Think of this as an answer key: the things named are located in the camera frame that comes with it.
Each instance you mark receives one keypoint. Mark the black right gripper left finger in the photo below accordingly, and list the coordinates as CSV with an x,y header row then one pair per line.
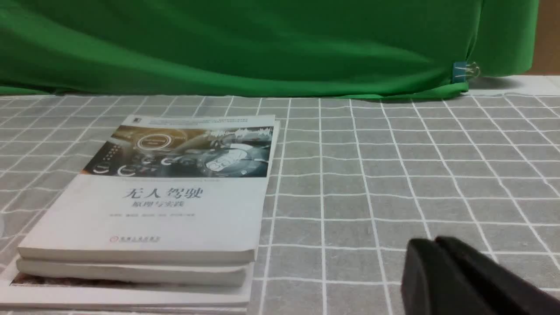
x,y
432,284

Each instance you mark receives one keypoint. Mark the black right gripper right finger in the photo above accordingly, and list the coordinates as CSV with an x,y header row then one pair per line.
x,y
505,292

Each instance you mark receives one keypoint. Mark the white middle book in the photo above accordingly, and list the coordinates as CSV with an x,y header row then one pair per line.
x,y
201,275

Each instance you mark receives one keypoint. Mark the white book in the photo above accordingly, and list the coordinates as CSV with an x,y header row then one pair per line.
x,y
21,291
201,275
164,190

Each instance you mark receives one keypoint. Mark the blue binder clip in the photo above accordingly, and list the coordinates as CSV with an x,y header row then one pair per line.
x,y
464,71

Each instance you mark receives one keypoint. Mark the green backdrop cloth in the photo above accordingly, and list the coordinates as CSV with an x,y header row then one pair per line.
x,y
260,48

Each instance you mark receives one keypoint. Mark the white top book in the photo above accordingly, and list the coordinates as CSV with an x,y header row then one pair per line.
x,y
164,190

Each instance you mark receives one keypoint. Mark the white bottom book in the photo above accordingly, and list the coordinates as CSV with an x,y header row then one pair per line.
x,y
21,291

